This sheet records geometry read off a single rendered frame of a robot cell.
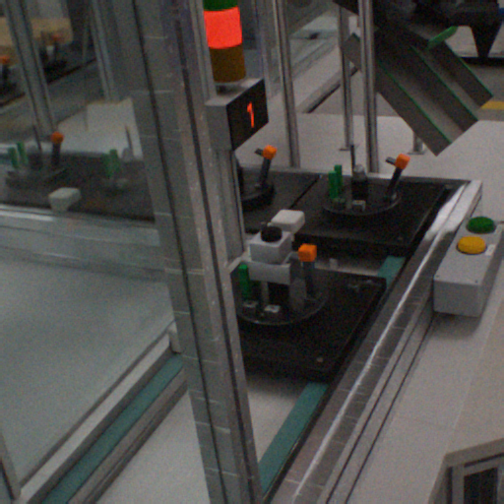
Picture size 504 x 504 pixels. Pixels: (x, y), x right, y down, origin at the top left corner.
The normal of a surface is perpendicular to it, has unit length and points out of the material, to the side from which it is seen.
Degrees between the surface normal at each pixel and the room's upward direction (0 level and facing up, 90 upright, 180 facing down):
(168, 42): 90
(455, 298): 90
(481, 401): 0
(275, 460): 0
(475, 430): 0
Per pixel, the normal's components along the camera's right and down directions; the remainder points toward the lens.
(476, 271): -0.11, -0.88
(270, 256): -0.43, 0.47
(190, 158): 0.89, 0.11
